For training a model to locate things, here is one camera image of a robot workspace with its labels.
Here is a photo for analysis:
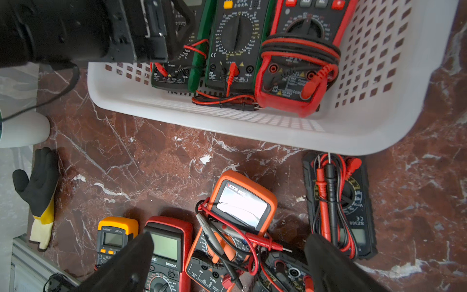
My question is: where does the dark green multimeter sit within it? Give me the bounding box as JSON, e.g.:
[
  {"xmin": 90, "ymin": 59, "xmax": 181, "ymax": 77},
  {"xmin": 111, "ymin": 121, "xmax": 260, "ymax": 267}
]
[
  {"xmin": 192, "ymin": 0, "xmax": 277, "ymax": 111},
  {"xmin": 151, "ymin": 0, "xmax": 217, "ymax": 93}
]

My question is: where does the yellow Aneng multimeter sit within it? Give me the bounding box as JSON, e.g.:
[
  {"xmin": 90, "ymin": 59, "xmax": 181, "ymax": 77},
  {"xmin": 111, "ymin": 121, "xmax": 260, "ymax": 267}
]
[{"xmin": 94, "ymin": 217, "xmax": 139, "ymax": 271}]

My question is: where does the slim black multimeter with probes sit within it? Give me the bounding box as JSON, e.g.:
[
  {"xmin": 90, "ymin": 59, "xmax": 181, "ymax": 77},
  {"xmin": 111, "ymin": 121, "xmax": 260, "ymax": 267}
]
[{"xmin": 302, "ymin": 153, "xmax": 378, "ymax": 260}]

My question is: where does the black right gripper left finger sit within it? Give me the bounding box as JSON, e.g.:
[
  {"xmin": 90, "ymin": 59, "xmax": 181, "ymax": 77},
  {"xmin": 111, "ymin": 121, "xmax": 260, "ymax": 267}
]
[{"xmin": 74, "ymin": 232, "xmax": 154, "ymax": 292}]

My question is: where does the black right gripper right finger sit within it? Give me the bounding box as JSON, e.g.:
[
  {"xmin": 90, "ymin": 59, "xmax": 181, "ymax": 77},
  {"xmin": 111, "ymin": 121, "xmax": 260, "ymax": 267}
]
[{"xmin": 304, "ymin": 234, "xmax": 387, "ymax": 292}]

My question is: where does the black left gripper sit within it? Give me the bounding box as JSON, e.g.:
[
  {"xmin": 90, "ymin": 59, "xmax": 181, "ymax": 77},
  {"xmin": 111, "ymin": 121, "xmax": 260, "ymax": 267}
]
[{"xmin": 1, "ymin": 1, "xmax": 170, "ymax": 68}]

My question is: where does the orange Victor multimeter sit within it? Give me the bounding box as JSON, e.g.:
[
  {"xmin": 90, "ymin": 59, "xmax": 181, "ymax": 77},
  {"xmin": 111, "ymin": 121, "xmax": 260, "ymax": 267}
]
[{"xmin": 185, "ymin": 170, "xmax": 286, "ymax": 292}]

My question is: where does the large red Aneng multimeter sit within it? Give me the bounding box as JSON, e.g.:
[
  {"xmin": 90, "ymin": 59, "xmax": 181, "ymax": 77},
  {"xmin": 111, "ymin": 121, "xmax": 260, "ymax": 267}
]
[{"xmin": 144, "ymin": 216, "xmax": 193, "ymax": 292}]

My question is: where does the black yellow work glove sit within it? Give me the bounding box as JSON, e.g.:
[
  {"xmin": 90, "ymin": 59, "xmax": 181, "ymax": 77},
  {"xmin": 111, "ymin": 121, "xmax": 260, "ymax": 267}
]
[{"xmin": 12, "ymin": 147, "xmax": 60, "ymax": 252}]

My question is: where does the small black multimeter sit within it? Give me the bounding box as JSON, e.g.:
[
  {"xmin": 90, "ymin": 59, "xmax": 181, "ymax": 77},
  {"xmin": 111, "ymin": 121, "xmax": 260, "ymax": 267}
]
[{"xmin": 250, "ymin": 249, "xmax": 314, "ymax": 292}]

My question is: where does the small red multimeter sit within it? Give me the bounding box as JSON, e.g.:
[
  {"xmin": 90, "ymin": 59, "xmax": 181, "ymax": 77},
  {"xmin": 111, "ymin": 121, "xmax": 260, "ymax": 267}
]
[{"xmin": 255, "ymin": 0, "xmax": 358, "ymax": 118}]

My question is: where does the white plastic perforated basket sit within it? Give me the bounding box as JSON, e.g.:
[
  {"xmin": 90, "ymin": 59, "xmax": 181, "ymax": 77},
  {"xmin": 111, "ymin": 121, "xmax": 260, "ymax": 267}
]
[{"xmin": 88, "ymin": 1, "xmax": 458, "ymax": 155}]

